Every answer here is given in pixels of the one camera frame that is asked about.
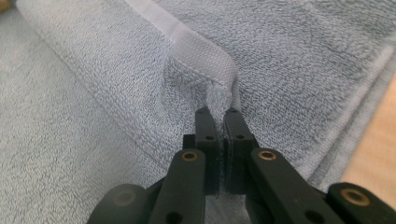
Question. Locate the light blue towel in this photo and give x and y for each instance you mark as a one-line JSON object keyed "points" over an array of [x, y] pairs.
{"points": [[93, 93]]}

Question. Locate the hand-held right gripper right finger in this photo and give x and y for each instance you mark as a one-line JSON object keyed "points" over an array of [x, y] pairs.
{"points": [[236, 165]]}

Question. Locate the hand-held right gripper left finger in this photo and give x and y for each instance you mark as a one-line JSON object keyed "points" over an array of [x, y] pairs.
{"points": [[210, 161]]}

